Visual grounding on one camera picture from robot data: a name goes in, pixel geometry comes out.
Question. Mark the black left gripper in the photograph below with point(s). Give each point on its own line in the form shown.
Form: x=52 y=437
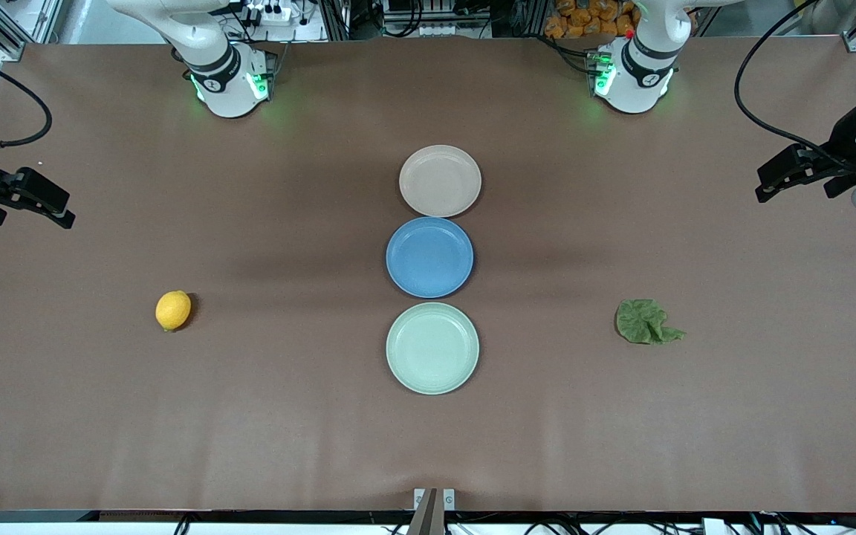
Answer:
x=843 y=141

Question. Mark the yellow lemon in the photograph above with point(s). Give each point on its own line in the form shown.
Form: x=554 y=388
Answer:
x=173 y=310

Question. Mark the green lettuce leaf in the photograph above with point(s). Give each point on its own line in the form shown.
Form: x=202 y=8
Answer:
x=643 y=321

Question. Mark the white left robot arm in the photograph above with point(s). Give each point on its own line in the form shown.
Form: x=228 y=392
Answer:
x=636 y=74

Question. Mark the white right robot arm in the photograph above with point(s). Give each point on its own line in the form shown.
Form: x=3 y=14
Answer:
x=224 y=74

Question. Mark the orange packets pile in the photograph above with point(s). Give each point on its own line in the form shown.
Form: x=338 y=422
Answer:
x=591 y=18

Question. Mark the brown table cover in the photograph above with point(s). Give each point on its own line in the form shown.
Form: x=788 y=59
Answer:
x=175 y=431

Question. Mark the white power strip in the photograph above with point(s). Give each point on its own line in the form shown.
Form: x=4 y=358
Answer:
x=270 y=13

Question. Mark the beige plate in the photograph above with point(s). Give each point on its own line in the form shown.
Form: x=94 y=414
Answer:
x=440 y=180

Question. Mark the blue plate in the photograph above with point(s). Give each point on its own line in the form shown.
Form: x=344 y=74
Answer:
x=429 y=257

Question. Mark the pale green plate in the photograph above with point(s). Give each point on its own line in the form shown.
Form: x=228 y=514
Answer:
x=432 y=348

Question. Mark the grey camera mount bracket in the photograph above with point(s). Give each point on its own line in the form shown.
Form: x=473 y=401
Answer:
x=434 y=511

